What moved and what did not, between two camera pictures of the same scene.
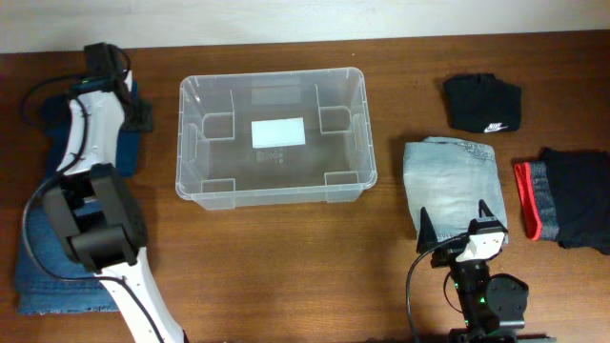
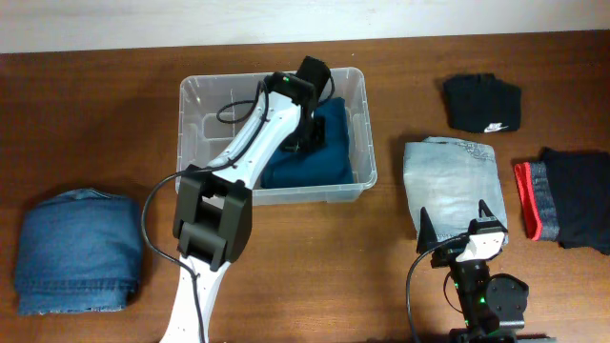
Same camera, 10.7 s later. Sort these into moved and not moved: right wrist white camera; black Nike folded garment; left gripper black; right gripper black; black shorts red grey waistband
Moved: left gripper black
Not moved: right wrist white camera; black Nike folded garment; right gripper black; black shorts red grey waistband
